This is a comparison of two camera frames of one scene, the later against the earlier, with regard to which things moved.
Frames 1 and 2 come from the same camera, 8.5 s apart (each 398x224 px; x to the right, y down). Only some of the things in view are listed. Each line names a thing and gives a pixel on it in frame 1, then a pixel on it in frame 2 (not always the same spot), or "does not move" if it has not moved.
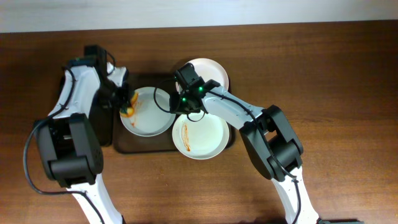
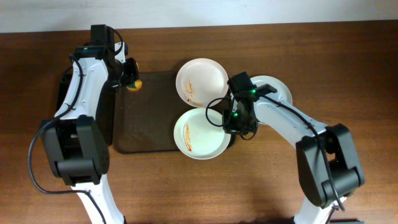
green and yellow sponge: [127, 111] -> [136, 84]
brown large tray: [126, 142] does not move
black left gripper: [125, 99] -> [132, 73]
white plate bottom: [199, 136] does not move
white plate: [147, 119] -> [283, 94]
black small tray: [101, 117] does not move
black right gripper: [179, 104] -> [239, 128]
